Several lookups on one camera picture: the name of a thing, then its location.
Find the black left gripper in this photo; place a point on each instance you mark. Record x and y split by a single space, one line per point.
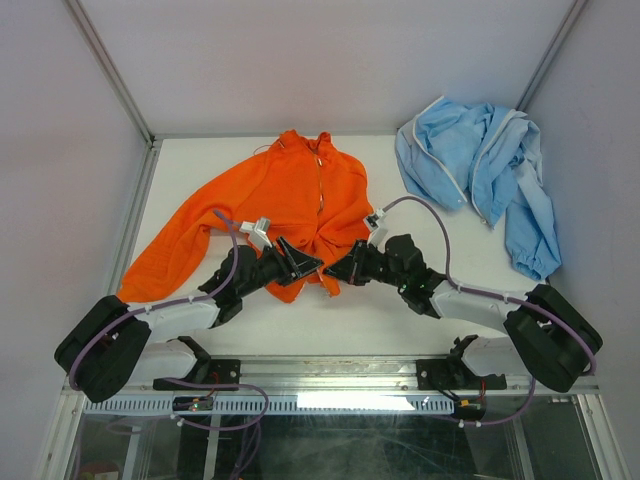
294 263

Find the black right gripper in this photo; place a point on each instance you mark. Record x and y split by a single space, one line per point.
349 267

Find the orange zip jacket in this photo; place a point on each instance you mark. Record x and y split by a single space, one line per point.
314 195

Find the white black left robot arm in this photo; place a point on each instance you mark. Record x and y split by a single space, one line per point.
118 344

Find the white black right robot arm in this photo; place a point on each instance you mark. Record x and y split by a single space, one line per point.
539 333

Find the light blue zip jacket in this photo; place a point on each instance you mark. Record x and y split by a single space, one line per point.
488 157

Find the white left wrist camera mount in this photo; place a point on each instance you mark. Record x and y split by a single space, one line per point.
257 233

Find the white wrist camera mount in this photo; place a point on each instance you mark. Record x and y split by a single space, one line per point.
376 224
257 233

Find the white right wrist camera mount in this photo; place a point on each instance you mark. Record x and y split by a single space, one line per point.
376 224

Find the aluminium front rail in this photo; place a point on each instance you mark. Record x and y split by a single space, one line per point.
330 372

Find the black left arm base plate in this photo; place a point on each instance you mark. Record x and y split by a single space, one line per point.
205 375

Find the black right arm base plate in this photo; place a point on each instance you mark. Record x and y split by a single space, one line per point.
442 374

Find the white slotted cable duct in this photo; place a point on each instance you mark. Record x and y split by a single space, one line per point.
307 403

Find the right aluminium corner post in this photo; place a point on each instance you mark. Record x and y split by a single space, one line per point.
553 49

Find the aluminium corner post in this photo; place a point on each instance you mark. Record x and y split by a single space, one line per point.
88 31
553 49

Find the left aluminium corner post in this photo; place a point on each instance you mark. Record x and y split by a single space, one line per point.
88 31

